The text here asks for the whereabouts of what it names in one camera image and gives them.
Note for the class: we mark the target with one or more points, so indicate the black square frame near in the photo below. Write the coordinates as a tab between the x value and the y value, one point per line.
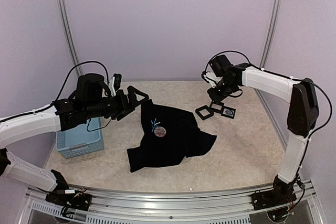
204	112

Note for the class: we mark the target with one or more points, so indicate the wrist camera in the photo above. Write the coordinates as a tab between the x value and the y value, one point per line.
115	83
210	78

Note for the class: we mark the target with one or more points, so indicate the blue plastic basket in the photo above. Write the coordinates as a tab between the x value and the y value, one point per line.
83	139

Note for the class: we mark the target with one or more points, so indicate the black square frame middle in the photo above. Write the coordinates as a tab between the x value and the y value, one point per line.
217	107

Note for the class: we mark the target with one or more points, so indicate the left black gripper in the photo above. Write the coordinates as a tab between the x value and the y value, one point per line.
123	105

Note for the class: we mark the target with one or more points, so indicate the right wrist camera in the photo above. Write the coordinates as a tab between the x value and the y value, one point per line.
210	78

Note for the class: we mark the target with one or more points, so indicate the left aluminium corner post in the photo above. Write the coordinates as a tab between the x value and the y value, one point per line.
67	31

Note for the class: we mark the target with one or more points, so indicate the aluminium front rail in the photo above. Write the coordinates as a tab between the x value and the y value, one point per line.
111	206

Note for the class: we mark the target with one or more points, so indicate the starry night blue brooch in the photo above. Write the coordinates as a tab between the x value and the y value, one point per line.
228	111

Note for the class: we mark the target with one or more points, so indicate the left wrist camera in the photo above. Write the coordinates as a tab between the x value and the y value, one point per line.
115	83

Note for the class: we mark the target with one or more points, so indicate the aluminium corner post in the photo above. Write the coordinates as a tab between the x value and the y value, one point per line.
270	32
67	31

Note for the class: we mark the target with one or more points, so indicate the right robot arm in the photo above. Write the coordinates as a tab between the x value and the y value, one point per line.
226	79

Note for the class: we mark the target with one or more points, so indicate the right aluminium corner post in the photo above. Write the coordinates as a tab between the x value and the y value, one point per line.
270	32

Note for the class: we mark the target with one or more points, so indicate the black square frame far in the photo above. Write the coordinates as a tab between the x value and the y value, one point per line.
229	116

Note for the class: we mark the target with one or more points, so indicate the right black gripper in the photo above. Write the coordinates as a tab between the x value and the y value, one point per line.
217	98

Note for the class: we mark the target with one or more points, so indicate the black garment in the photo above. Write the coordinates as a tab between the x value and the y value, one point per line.
183	138

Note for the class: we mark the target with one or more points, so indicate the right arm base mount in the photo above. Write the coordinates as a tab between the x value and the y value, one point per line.
281	197

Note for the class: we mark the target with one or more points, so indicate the pale pink round brooch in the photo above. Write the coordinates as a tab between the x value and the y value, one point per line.
160	131

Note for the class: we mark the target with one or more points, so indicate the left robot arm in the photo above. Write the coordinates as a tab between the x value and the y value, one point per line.
93	98

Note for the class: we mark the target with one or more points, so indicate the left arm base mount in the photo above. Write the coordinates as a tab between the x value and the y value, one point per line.
70	199

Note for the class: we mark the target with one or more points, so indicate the black square frame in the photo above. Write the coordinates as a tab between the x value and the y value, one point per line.
217	107
229	116
204	112

